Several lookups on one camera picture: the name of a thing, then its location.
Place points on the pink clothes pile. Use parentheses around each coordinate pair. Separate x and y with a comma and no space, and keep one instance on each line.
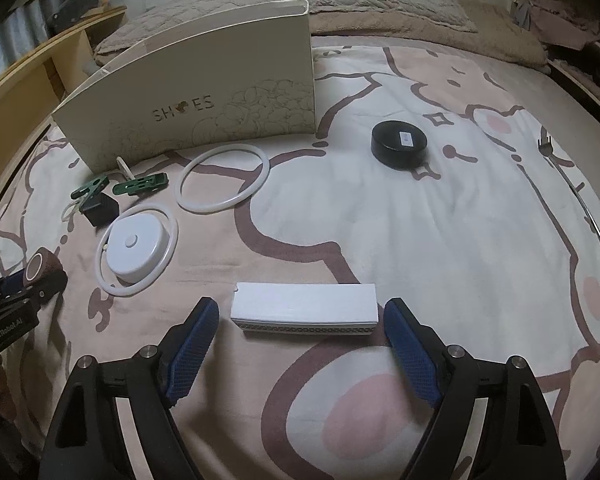
(565,20)

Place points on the small white stick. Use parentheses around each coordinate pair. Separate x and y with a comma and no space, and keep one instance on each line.
(124,167)

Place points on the black round disc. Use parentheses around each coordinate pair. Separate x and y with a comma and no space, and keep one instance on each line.
(390,152)

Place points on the brown tape roll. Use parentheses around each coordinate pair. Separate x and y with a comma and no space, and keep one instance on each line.
(55,262)

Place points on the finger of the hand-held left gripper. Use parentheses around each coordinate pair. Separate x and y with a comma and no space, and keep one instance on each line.
(11,282)
(50,291)

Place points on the grey curtain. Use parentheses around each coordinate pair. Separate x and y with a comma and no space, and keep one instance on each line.
(10,45)

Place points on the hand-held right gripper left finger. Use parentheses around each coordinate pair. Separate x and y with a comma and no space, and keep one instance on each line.
(192,350)

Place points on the dark bag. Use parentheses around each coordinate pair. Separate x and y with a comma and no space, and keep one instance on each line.
(70,12)

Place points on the wooden bedside shelf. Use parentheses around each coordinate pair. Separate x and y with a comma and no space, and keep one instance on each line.
(30,60)

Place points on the white shoe box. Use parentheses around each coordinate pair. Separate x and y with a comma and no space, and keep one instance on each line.
(180,85)

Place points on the white round device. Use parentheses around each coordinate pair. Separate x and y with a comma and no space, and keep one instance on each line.
(130,255)

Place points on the green plastic clip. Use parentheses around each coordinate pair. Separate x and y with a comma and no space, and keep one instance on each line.
(140,185)
(91,187)

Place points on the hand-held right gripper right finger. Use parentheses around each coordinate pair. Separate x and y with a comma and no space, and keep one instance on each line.
(410,355)

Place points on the white rectangular box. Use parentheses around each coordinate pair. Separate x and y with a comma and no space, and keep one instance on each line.
(305,305)

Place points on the small black cube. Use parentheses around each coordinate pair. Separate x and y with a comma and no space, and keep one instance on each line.
(100,212)

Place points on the beige mattress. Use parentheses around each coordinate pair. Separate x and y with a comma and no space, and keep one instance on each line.
(575,110)

